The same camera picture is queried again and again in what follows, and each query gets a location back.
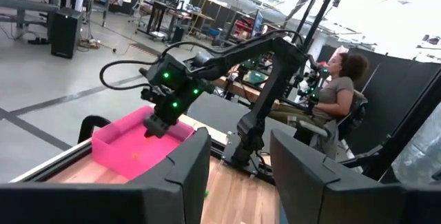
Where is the pink plastic bin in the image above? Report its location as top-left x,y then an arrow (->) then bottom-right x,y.
91,105 -> 196,181

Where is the black partition wall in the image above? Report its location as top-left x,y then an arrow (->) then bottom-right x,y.
315,44 -> 441,183

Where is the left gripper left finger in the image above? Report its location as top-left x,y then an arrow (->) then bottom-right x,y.
0,127 -> 212,224

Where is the black table clamp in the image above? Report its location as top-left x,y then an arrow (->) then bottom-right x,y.
77,114 -> 112,145

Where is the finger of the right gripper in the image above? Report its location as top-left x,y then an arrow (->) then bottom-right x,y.
153,114 -> 173,139
143,114 -> 159,139

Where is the black computer tower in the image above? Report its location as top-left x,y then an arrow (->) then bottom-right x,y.
50,8 -> 84,60

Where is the black flat table panel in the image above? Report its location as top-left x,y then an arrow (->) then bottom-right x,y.
185,91 -> 299,149

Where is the wooden workstation table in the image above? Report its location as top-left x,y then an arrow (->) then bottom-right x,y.
212,74 -> 282,111

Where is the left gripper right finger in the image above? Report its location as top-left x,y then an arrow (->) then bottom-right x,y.
269,129 -> 441,224

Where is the black office chair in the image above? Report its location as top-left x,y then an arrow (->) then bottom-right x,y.
295,91 -> 369,161

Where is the power strip with cables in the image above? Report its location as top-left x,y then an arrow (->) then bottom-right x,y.
77,37 -> 117,53

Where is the black rig pole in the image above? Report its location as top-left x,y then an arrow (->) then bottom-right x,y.
291,0 -> 345,56

